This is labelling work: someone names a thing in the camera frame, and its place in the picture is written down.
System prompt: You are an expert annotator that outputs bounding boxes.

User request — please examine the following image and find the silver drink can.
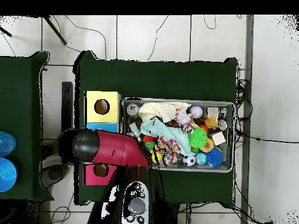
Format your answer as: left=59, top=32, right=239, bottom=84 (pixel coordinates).
left=126, top=103, right=140, bottom=117

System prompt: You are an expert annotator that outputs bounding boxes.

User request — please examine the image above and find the large blue bowl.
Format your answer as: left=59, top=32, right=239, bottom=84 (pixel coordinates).
left=0, top=157, right=18, bottom=193

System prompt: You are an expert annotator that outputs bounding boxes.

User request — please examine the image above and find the wooden box with three holes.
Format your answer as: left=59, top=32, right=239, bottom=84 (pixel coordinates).
left=83, top=90, right=122, bottom=187

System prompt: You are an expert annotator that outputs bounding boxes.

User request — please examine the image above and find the small blue bowl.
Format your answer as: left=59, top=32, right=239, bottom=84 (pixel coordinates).
left=0, top=131, right=17, bottom=158

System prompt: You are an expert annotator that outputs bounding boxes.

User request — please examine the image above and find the white cloth with colourful dots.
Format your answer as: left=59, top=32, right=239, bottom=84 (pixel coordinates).
left=155, top=135, right=182, bottom=165
left=175, top=108, right=196, bottom=134

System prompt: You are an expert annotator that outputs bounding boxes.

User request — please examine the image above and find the black tripod leg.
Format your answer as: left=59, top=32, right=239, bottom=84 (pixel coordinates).
left=0, top=25, right=12, bottom=37
left=43, top=15, right=68, bottom=46

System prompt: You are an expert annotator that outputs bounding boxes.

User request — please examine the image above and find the wire mesh bin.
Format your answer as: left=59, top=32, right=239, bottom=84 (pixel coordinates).
left=121, top=97, right=235, bottom=173

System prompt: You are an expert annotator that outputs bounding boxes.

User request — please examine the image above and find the soccer ball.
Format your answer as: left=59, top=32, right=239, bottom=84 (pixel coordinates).
left=182, top=154, right=197, bottom=167

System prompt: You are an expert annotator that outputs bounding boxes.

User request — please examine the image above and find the green spiky ball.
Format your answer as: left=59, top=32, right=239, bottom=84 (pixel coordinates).
left=187, top=127, right=208, bottom=149

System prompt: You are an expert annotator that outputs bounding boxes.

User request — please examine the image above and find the cream cloth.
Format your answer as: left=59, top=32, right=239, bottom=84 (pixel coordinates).
left=138, top=101, right=191, bottom=124

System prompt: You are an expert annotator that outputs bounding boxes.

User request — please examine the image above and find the blue spiky ball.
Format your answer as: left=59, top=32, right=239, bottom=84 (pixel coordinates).
left=205, top=146, right=224, bottom=168

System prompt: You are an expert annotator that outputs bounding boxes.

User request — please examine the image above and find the black cable with connector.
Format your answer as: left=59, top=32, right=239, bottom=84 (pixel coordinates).
left=235, top=130, right=299, bottom=144

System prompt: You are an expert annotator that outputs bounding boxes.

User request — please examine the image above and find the baseball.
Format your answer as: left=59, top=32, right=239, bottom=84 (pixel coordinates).
left=189, top=105, right=204, bottom=119

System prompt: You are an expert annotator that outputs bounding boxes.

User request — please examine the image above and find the mint green cloth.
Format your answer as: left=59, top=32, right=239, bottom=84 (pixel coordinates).
left=140, top=117, right=196, bottom=156

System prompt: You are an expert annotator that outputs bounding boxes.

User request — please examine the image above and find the dark green tablecloth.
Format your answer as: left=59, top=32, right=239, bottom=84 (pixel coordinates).
left=0, top=51, right=54, bottom=202
left=73, top=50, right=239, bottom=208

